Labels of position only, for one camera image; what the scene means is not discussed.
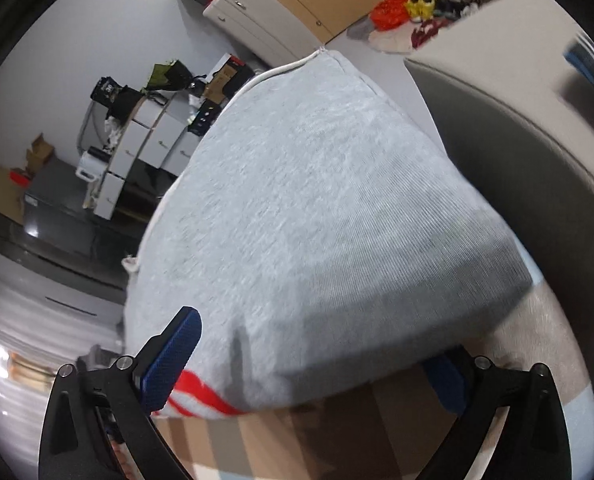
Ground grey hoodie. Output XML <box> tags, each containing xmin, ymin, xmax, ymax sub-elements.
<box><xmin>121</xmin><ymin>47</ymin><xmax>535</xmax><ymax>421</ymax></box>

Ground checked bed blanket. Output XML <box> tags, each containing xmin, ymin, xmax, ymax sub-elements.
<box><xmin>152</xmin><ymin>280</ymin><xmax>592</xmax><ymax>480</ymax></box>

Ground red plastic bag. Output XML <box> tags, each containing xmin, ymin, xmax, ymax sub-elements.
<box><xmin>371</xmin><ymin>0</ymin><xmax>409</xmax><ymax>31</ymax></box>

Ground white electric kettle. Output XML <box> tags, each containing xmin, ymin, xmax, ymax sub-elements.
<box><xmin>76</xmin><ymin>147</ymin><xmax>110</xmax><ymax>181</ymax></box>

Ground open cardboard box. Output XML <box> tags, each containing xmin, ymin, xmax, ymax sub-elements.
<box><xmin>24</xmin><ymin>132</ymin><xmax>57</xmax><ymax>176</ymax></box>

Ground black paper bag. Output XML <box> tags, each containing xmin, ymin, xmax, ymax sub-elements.
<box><xmin>91</xmin><ymin>76</ymin><xmax>145</xmax><ymax>122</ymax></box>

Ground black box with white dots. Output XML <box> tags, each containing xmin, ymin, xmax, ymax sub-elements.
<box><xmin>191</xmin><ymin>100</ymin><xmax>224</xmax><ymax>136</ymax></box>

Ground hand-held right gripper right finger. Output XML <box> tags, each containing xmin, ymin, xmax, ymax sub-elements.
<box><xmin>417</xmin><ymin>345</ymin><xmax>575</xmax><ymax>480</ymax></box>

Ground dark grey refrigerator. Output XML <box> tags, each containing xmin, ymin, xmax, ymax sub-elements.
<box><xmin>22</xmin><ymin>157</ymin><xmax>183</xmax><ymax>261</ymax></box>

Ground white desk with drawers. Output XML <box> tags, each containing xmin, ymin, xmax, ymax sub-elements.
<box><xmin>93</xmin><ymin>95</ymin><xmax>213</xmax><ymax>221</ymax></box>

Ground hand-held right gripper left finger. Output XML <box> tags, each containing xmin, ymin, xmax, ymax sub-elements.
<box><xmin>38</xmin><ymin>306</ymin><xmax>203</xmax><ymax>480</ymax></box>

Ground pink white cloth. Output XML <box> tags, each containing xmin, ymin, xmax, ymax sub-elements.
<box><xmin>369</xmin><ymin>25</ymin><xmax>414</xmax><ymax>55</ymax></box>

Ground brown cardboard box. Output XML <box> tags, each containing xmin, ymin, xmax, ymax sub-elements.
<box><xmin>204</xmin><ymin>54</ymin><xmax>255</xmax><ymax>106</ymax></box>

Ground maroon shoes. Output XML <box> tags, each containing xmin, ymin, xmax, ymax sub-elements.
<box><xmin>411</xmin><ymin>16</ymin><xmax>458</xmax><ymax>50</ymax></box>

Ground yellow sneakers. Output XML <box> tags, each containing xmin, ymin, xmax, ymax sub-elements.
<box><xmin>404</xmin><ymin>0</ymin><xmax>437</xmax><ymax>22</ymax></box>

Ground white curtain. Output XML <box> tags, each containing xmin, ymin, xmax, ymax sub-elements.
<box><xmin>0</xmin><ymin>255</ymin><xmax>128</xmax><ymax>480</ymax></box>

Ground black wrapped flower bouquet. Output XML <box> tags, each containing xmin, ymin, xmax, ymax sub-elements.
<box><xmin>149</xmin><ymin>59</ymin><xmax>195</xmax><ymax>92</ymax></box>

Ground plaid pillow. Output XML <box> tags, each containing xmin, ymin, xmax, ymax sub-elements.
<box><xmin>564</xmin><ymin>32</ymin><xmax>594</xmax><ymax>98</ymax></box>

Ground dark glass door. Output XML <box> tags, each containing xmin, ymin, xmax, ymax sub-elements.
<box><xmin>0</xmin><ymin>200</ymin><xmax>148</xmax><ymax>293</ymax></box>

